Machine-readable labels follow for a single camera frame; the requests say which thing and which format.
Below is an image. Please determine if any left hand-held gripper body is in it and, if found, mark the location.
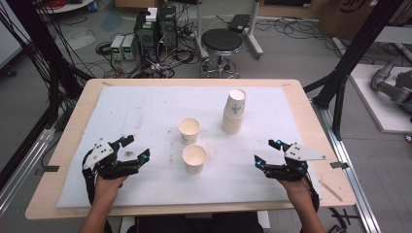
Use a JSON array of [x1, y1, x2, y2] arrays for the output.
[[81, 138, 144, 180]]

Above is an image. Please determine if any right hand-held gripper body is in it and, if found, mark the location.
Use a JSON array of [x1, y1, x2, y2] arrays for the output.
[[265, 142, 326, 182]]

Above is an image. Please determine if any stack of paper cups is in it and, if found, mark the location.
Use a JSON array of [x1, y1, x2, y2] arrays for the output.
[[221, 88, 247, 135]]

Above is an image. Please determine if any white floral paper cup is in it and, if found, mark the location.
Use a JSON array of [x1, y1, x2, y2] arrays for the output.
[[182, 144, 208, 176], [178, 116, 201, 146]]

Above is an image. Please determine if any person's right hand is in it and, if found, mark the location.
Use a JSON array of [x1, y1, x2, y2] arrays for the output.
[[279, 177, 315, 202]]

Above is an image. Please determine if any person's left hand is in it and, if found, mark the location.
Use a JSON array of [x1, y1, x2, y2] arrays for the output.
[[93, 174, 128, 203]]

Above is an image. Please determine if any tan tape strip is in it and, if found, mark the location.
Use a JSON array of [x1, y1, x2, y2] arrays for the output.
[[319, 180, 344, 203]]

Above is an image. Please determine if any person's dark clothing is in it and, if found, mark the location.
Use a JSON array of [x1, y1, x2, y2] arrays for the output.
[[135, 212, 260, 233]]

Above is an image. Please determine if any white platform board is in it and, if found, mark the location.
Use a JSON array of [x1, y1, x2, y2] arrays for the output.
[[349, 63, 412, 134]]

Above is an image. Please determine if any grey power supply unit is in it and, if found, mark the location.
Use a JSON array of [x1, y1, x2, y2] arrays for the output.
[[110, 34, 125, 61], [121, 34, 137, 61]]

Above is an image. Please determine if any black computer tower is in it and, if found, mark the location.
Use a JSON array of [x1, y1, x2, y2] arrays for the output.
[[157, 5, 179, 50], [134, 11, 160, 63]]

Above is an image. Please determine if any white-legged desk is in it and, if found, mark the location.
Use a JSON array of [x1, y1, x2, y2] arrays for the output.
[[193, 0, 265, 60]]

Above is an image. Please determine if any black round stool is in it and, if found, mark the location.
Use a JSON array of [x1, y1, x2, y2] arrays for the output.
[[198, 28, 244, 80]]

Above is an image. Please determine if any black flat device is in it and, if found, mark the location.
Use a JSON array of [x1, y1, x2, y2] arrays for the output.
[[227, 14, 252, 34]]

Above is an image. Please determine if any small white box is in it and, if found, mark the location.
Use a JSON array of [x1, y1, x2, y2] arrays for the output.
[[145, 7, 159, 23]]

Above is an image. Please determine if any printed cardboard box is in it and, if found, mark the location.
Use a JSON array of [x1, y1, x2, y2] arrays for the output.
[[319, 0, 395, 40]]

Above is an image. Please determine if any aluminium floor rail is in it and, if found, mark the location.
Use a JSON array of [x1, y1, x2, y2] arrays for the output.
[[310, 100, 383, 233], [0, 127, 56, 216]]

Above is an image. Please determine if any tangle of floor cables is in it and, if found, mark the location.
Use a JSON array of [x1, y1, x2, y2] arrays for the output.
[[95, 18, 202, 80]]

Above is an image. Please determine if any black metal frame post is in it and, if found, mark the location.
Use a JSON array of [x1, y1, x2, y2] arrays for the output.
[[303, 0, 406, 141]]

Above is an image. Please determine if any black frame with cables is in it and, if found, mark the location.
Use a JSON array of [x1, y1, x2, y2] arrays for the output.
[[0, 0, 93, 130]]

